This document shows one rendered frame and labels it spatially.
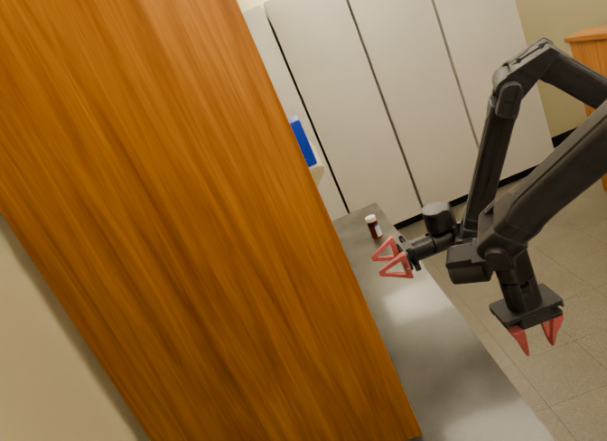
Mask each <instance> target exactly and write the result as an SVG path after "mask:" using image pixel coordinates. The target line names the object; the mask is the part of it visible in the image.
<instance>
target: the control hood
mask: <svg viewBox="0 0 607 441"><path fill-rule="evenodd" d="M309 144H310V146H311V148H312V150H313V153H314V156H315V158H316V161H317V164H315V165H313V166H310V167H309V169H310V172H311V174H312V176H313V179H314V181H315V184H316V186H317V187H318V185H319V182H320V180H321V179H322V175H323V173H324V170H323V169H324V167H323V164H322V161H321V159H320V157H319V156H318V154H317V152H316V150H315V148H314V146H313V143H312V142H310V141H309Z"/></svg>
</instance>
